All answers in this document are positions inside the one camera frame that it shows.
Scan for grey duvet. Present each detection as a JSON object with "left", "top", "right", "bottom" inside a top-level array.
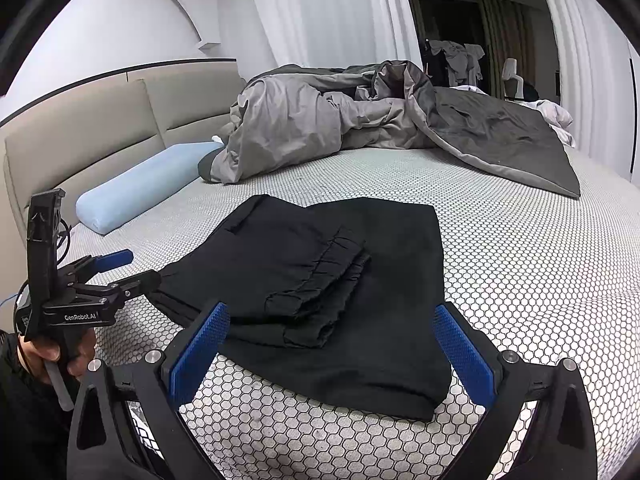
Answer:
[{"left": 197, "top": 60, "right": 582, "bottom": 199}]

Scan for beige padded headboard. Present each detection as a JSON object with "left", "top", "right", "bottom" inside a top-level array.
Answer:
[{"left": 0, "top": 57, "right": 249, "bottom": 241}]

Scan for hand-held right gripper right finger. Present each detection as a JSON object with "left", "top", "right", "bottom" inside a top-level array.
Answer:
[{"left": 433, "top": 303, "right": 599, "bottom": 480}]

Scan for bed with hexagon patterned sheet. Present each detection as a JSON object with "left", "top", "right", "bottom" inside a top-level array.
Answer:
[{"left": 65, "top": 145, "right": 640, "bottom": 480}]

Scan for brown curtain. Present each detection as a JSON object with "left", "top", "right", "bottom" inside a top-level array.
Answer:
[{"left": 475, "top": 0, "right": 536, "bottom": 97}]

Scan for person's left hand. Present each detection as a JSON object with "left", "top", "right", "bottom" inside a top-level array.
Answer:
[{"left": 17, "top": 327, "right": 99, "bottom": 382}]

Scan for grey clothes on rack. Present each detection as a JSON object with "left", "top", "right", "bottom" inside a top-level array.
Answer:
[{"left": 424, "top": 37, "right": 489, "bottom": 89}]

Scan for person's left forearm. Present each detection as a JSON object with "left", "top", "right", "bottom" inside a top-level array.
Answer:
[{"left": 0, "top": 330, "right": 77, "bottom": 480}]

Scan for black pants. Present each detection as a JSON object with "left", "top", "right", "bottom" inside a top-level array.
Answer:
[{"left": 145, "top": 194, "right": 454, "bottom": 422}]

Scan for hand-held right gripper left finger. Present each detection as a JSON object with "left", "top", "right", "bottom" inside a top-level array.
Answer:
[{"left": 66, "top": 301, "right": 232, "bottom": 480}]

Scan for white curtain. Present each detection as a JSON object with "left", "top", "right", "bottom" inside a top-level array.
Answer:
[
  {"left": 243, "top": 0, "right": 424, "bottom": 69},
  {"left": 530, "top": 0, "right": 640, "bottom": 182}
]

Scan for white chair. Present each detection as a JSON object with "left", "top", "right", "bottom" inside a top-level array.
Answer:
[{"left": 501, "top": 57, "right": 527, "bottom": 102}]

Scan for light blue pillow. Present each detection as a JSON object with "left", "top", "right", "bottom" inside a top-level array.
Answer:
[{"left": 75, "top": 141, "right": 227, "bottom": 236}]

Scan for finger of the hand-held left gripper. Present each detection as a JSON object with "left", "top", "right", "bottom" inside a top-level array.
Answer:
[
  {"left": 69, "top": 268, "right": 162, "bottom": 307},
  {"left": 59, "top": 248, "right": 135, "bottom": 282}
]

